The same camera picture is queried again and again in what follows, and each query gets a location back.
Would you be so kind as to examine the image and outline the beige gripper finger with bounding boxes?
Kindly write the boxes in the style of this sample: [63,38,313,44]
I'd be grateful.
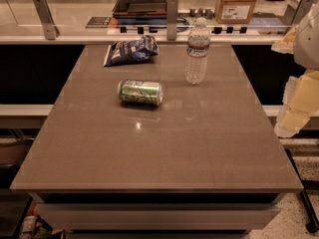
[271,25,298,54]
[274,70,319,138]

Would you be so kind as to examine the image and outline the green soda can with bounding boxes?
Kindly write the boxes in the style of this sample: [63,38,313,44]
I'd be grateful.
[118,79,163,106]

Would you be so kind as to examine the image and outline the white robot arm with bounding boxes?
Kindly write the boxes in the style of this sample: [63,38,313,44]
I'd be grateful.
[271,3,319,138]

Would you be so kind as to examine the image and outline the cardboard box with label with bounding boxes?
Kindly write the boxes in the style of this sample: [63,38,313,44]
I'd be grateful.
[214,0,257,24]

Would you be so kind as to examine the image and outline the clear plastic water bottle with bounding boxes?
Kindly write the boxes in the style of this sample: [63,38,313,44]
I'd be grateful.
[185,17,210,85]

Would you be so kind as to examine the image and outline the black floor bar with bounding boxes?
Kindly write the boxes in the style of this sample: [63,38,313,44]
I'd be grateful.
[285,149,319,234]

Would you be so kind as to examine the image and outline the dark tray stack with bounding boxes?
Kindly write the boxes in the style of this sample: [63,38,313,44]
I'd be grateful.
[113,0,167,17]

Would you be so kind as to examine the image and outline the blue chip bag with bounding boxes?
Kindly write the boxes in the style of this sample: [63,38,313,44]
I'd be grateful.
[104,35,159,67]

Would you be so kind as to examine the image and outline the table drawer front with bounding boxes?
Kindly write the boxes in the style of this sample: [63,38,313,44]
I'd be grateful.
[36,204,280,231]

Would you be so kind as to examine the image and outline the items on floor shelf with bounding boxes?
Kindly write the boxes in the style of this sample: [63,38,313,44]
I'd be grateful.
[18,216,66,239]

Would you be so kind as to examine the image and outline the right metal glass bracket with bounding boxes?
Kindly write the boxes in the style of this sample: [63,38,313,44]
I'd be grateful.
[283,0,316,26]

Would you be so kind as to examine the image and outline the metal glass bracket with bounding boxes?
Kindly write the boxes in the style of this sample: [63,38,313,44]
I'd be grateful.
[166,0,178,41]
[283,0,316,26]
[32,0,60,40]

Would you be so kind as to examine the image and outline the middle metal glass bracket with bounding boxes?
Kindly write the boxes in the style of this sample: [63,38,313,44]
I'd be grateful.
[166,0,178,41]

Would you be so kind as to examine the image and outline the left metal glass bracket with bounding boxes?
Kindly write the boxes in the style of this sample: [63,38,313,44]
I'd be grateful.
[32,0,60,40]

